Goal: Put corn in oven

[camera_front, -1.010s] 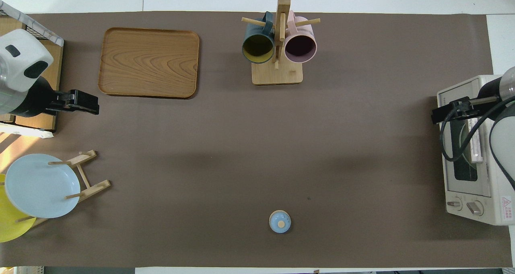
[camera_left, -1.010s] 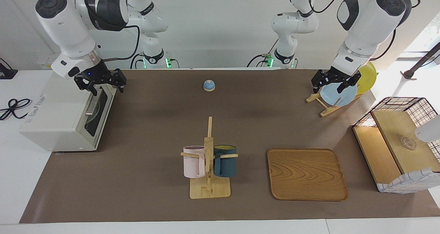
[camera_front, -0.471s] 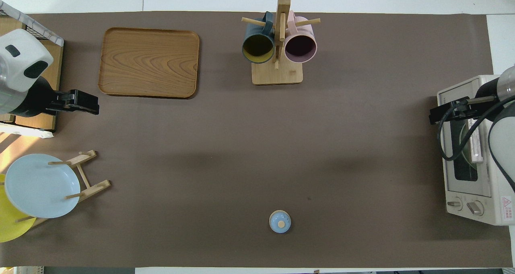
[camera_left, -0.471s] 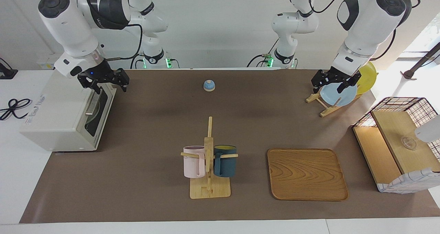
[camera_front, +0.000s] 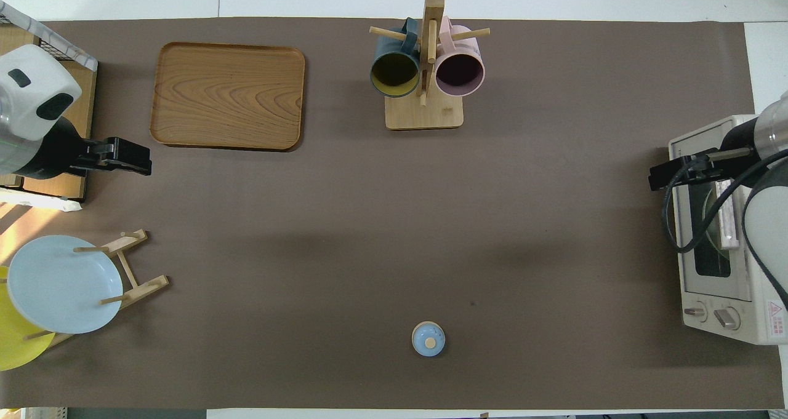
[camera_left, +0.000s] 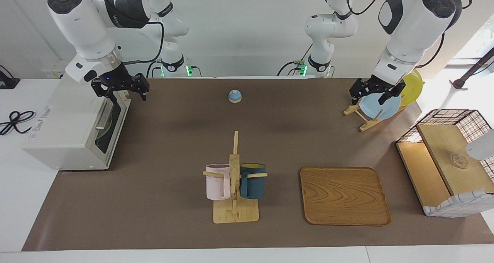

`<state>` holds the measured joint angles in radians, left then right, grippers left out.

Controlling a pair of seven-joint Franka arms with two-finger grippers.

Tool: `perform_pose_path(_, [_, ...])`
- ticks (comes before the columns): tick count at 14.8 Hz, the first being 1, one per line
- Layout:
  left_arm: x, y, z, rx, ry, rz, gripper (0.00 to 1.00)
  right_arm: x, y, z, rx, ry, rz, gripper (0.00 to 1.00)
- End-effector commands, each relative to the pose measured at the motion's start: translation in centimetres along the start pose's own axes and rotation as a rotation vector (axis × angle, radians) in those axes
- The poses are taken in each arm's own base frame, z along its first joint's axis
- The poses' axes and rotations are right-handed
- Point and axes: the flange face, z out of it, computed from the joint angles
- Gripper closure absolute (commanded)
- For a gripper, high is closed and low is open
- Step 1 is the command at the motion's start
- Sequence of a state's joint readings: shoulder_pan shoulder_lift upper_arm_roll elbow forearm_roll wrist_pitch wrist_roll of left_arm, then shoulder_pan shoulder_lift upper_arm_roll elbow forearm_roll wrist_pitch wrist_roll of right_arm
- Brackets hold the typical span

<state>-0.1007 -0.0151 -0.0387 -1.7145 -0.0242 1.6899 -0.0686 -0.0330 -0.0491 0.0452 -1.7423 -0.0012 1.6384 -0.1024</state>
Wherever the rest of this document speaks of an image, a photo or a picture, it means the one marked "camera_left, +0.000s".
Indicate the pink mug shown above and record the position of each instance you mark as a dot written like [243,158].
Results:
[216,185]

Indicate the wooden plate rack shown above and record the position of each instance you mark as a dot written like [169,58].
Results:
[366,126]

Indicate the white checked cloth liner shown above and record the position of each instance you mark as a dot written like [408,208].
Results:
[455,207]

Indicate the white toaster oven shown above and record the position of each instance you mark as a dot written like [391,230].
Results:
[58,124]

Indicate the white wall socket box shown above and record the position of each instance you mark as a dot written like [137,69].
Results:
[52,74]

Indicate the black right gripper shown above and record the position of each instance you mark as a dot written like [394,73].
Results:
[115,78]

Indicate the black clamp stand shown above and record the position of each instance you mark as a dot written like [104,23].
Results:
[7,83]

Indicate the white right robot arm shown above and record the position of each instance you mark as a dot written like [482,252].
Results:
[81,23]

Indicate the dark blue mug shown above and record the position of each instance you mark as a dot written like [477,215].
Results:
[254,185]

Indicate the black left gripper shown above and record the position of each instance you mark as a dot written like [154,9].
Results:
[374,85]

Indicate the small clear glass dish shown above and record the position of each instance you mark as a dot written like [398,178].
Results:
[459,161]

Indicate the light blue plate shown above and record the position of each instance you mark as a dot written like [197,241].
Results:
[370,107]

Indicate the wooden mug rack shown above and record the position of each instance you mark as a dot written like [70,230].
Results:
[235,215]

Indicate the black tripod pole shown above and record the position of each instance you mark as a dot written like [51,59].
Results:
[459,83]

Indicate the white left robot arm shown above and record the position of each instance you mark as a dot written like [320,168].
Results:
[415,19]

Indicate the mint green plate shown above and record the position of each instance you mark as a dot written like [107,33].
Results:
[105,128]

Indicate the oven door with glass window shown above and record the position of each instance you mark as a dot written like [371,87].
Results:
[115,147]

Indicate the blurred white cylinder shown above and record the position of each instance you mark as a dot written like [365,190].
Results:
[482,147]

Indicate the small blue call bell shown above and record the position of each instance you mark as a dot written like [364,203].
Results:
[234,97]

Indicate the brown table mat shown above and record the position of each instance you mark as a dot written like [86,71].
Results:
[154,201]

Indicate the wooden serving tray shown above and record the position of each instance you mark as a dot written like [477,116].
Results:
[343,195]

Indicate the yellow plate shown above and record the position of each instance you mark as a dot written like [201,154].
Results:
[413,88]

